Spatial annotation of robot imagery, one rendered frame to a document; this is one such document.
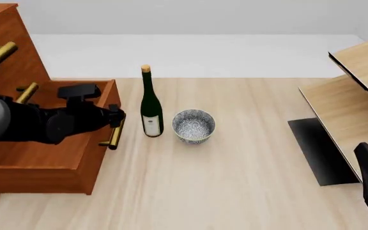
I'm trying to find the small flat plate on stalk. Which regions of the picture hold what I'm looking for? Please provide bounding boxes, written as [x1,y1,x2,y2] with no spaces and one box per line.
[57,82,102,107]

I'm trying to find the short brass drawer handle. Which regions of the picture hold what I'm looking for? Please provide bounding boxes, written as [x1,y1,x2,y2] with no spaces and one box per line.
[15,82,40,104]

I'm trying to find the flat black base panel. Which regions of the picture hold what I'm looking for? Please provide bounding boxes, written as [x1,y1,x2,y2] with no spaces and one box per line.
[287,117,361,187]

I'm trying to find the pale wooden shelf rack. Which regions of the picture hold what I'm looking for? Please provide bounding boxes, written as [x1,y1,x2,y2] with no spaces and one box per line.
[298,34,368,184]

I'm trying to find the brass handle of drawer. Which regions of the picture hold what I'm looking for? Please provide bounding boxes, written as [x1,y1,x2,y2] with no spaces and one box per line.
[98,116,126,151]

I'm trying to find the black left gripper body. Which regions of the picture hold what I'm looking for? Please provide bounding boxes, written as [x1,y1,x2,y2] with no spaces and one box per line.
[105,103,127,128]

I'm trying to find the blue white patterned bowl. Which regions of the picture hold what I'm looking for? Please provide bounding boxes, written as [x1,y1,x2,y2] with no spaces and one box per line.
[171,108,217,146]

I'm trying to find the wooden drawer with long handle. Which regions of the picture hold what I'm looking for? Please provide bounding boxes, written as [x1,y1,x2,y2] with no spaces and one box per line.
[0,13,51,80]

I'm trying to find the dark green wine bottle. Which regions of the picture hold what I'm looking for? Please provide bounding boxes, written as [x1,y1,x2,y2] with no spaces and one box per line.
[140,64,165,138]

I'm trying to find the wooden drawer with short handle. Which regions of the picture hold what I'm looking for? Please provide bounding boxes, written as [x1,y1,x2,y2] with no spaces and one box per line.
[0,71,54,104]

